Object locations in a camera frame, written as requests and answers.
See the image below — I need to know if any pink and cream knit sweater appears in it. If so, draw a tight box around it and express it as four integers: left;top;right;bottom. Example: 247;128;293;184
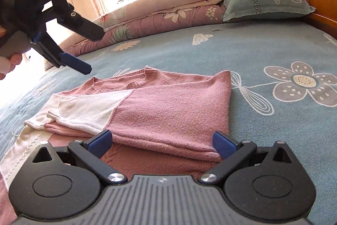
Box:
1;67;231;224

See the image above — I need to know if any person's left hand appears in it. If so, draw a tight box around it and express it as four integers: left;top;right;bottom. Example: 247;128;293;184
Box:
0;27;23;81

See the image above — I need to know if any blue floral bed sheet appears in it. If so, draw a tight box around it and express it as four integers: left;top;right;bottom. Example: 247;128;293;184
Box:
0;19;337;225

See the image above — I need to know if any pink floral folded quilt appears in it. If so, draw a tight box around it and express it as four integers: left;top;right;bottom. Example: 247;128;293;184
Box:
59;0;226;56

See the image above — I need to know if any blue-green flowers pillow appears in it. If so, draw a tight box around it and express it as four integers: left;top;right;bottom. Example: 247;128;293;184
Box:
223;0;316;23

